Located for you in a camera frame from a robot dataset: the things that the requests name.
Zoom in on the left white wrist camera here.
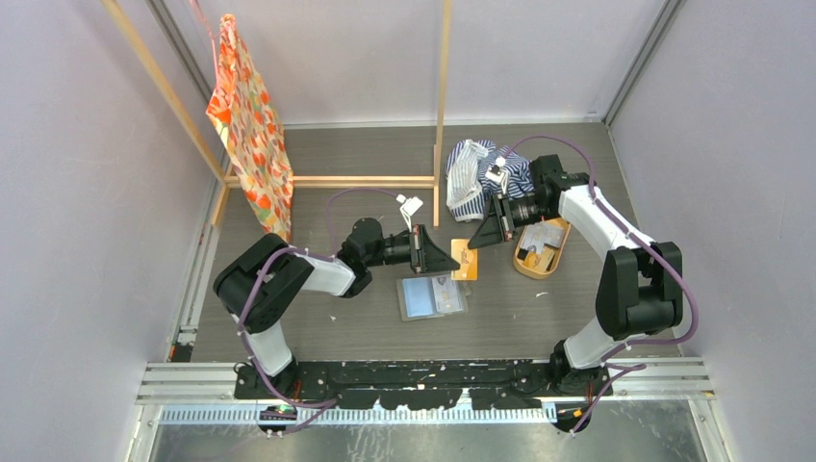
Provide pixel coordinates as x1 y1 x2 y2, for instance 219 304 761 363
395 194 423 231

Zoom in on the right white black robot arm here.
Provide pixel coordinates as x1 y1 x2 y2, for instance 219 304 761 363
468 155 683 396

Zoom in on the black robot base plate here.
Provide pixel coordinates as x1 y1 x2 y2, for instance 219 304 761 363
233 359 608 411

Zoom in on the wooden rack frame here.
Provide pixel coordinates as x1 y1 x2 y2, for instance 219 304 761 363
101 0 453 227

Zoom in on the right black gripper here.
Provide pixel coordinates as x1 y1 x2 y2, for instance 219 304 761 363
469 192 555 250

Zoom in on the yellow oval tray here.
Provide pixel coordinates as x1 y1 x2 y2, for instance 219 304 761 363
512 218 572 280

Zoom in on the gold card in tray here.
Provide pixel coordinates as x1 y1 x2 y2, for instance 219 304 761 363
524 245 556 273

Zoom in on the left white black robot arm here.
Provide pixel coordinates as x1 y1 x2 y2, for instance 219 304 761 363
213 218 460 398

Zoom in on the gold VIP card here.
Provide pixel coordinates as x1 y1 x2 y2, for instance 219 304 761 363
450 239 478 281

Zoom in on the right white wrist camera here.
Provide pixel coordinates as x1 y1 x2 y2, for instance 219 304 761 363
485 156 509 195

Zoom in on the aluminium rail frame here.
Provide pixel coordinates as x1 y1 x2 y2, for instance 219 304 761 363
124 357 734 461

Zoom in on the orange floral cloth bag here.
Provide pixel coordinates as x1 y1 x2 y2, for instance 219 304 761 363
206 13 293 241

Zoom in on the blue white striped cloth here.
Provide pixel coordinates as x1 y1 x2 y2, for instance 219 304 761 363
445 140 534 222

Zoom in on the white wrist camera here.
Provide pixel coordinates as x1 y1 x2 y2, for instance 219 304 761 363
395 194 423 231
485 156 509 195

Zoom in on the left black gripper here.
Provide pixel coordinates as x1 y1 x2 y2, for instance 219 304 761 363
365 223 459 273

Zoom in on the silver VIP card front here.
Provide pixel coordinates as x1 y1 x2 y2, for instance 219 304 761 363
431 276 466 315

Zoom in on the clear grey card holder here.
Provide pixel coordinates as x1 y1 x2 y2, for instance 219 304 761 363
396 275 471 321

